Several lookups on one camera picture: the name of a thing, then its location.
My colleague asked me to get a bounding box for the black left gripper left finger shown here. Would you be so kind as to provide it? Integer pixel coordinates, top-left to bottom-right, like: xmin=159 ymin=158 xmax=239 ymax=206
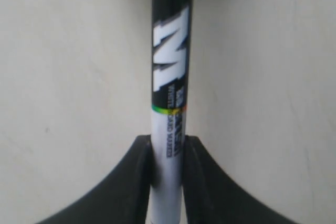
xmin=41 ymin=135 xmax=152 ymax=223

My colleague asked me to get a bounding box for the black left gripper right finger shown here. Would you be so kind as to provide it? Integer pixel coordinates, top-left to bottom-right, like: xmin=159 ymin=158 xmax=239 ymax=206
xmin=182 ymin=135 xmax=293 ymax=223

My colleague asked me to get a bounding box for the black white whiteboard marker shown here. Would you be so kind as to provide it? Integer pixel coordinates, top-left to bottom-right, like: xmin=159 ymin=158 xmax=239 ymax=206
xmin=150 ymin=0 xmax=193 ymax=223

